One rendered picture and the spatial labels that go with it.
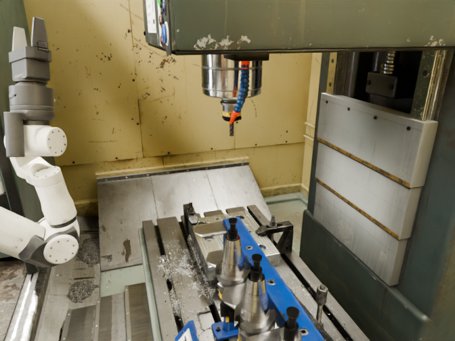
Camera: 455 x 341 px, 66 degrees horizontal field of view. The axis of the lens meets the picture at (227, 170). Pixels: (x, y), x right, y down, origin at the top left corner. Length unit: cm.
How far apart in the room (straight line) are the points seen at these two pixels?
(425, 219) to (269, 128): 127
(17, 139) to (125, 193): 118
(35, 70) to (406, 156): 92
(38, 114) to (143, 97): 112
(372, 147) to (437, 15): 45
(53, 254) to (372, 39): 83
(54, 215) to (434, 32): 91
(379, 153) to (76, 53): 143
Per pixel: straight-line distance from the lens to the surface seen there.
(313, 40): 67
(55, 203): 93
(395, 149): 108
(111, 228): 185
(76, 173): 205
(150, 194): 196
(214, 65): 88
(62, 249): 95
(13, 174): 134
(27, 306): 138
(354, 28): 71
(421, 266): 116
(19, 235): 94
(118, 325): 130
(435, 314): 121
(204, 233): 78
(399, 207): 110
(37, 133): 87
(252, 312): 56
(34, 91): 87
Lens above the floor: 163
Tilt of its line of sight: 22 degrees down
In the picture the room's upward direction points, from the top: straight up
